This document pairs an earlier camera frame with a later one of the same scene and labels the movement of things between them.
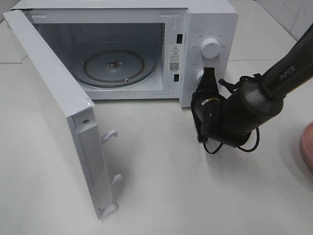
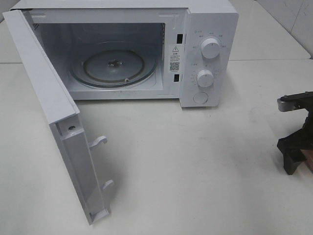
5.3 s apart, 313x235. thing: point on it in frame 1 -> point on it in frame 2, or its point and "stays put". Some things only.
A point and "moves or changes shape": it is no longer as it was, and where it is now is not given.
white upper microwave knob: x=210 y=48 stays put
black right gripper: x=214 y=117 -> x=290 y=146
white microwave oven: x=145 y=52 moves or changes shape
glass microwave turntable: x=115 y=64 stays put
